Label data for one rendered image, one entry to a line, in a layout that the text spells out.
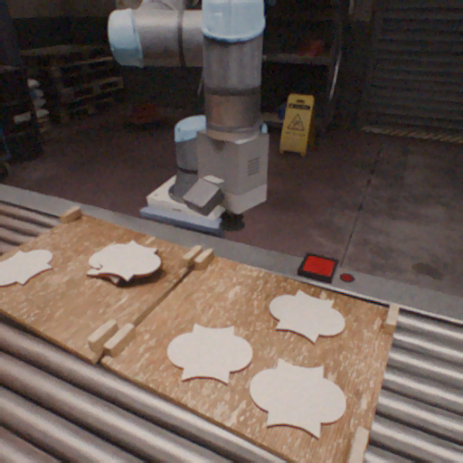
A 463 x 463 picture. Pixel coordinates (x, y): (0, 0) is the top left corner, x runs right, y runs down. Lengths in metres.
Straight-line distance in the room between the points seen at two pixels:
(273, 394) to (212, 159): 0.35
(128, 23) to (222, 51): 0.18
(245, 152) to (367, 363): 0.39
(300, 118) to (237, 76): 3.73
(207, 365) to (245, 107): 0.39
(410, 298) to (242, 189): 0.46
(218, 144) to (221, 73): 0.09
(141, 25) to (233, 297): 0.48
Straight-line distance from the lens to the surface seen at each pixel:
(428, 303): 0.87
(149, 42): 0.62
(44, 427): 0.65
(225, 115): 0.51
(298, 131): 4.22
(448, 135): 5.34
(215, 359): 0.63
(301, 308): 0.73
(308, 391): 0.61
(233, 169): 0.53
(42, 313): 0.80
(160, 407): 0.62
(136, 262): 0.81
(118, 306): 0.76
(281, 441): 0.57
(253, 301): 0.75
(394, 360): 0.73
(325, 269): 0.86
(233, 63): 0.50
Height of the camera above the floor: 1.43
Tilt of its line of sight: 32 degrees down
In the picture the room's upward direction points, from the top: straight up
